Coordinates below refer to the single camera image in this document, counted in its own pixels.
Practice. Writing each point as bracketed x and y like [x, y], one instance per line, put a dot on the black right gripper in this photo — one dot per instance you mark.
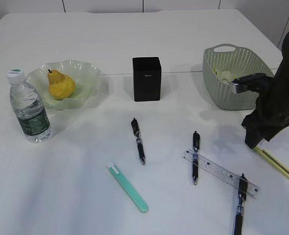
[262, 126]

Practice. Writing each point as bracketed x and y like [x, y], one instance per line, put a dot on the clear plastic ruler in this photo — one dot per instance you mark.
[221, 173]

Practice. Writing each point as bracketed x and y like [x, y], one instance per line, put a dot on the yellow white waste paper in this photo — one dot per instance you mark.
[225, 76]

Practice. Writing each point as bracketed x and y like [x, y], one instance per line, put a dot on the teal utility knife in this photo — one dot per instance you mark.
[128, 188]

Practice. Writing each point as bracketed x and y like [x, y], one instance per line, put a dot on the yellow pear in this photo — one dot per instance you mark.
[61, 86]

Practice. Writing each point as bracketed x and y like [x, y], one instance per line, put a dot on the clear plastic water bottle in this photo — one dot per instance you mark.
[28, 107]

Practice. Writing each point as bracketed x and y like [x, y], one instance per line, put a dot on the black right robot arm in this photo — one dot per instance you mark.
[271, 114]

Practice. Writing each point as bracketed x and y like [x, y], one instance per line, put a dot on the yellow utility knife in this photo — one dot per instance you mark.
[273, 161]

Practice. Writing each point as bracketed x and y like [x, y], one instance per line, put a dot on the black pen over ruler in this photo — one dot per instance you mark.
[240, 206]

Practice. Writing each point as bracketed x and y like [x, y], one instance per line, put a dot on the black pen under ruler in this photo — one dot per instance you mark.
[195, 162]

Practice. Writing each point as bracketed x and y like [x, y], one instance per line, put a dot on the green plastic woven basket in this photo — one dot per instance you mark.
[238, 60]

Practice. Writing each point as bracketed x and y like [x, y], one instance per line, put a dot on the black pen near holder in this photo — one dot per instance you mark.
[138, 138]

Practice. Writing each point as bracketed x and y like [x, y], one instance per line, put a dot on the black square pen holder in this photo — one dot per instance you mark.
[146, 79]

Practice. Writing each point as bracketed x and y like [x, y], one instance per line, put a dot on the green glass wavy plate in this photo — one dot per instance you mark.
[85, 76]

